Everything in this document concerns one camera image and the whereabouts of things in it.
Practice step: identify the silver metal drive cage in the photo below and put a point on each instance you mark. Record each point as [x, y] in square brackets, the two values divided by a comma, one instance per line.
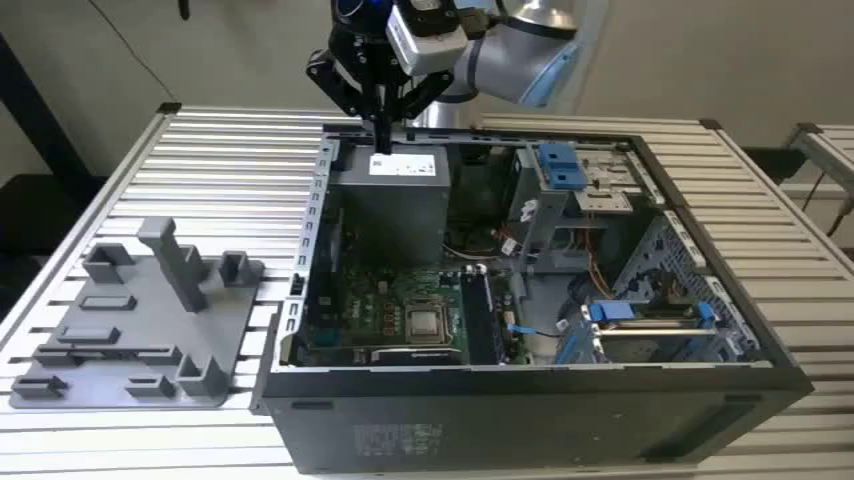
[544, 215]

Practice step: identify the blue plastic drive bracket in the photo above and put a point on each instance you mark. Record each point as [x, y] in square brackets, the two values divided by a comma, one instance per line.
[557, 170]

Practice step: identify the black slanted frame post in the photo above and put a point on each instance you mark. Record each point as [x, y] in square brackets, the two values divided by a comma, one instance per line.
[41, 115]

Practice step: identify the grey plastic parts rack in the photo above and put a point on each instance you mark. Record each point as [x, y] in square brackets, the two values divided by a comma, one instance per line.
[154, 325]

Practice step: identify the grey power supply unit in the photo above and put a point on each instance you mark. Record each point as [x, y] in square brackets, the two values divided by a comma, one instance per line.
[390, 220]

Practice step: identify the green motherboard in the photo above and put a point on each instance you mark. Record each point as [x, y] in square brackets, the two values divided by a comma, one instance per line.
[374, 300]

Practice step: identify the blue disk carrier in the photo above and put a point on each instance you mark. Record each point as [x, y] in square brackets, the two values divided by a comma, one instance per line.
[614, 311]

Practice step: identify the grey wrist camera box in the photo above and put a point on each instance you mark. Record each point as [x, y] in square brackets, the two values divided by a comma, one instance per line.
[428, 50]

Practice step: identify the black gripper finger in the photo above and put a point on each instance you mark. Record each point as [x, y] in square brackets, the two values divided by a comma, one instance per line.
[319, 65]
[430, 87]

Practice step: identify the silver CPU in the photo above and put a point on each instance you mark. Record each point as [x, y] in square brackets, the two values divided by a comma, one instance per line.
[428, 325]

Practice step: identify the black PC case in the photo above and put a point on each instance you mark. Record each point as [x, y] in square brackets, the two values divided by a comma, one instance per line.
[468, 425]

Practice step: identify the black block behind table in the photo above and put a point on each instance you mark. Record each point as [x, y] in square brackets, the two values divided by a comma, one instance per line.
[774, 162]

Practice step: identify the small black hanging object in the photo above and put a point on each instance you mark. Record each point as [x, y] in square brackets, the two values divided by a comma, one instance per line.
[183, 10]

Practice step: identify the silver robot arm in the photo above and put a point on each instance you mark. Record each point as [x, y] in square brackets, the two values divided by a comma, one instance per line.
[508, 60]

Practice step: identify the black table corner cap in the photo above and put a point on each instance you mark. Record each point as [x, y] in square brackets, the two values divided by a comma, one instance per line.
[170, 106]
[709, 124]

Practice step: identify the aluminium side table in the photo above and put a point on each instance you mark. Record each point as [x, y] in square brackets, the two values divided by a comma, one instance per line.
[828, 150]

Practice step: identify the black graphics card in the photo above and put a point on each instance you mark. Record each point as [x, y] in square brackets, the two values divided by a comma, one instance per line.
[414, 356]

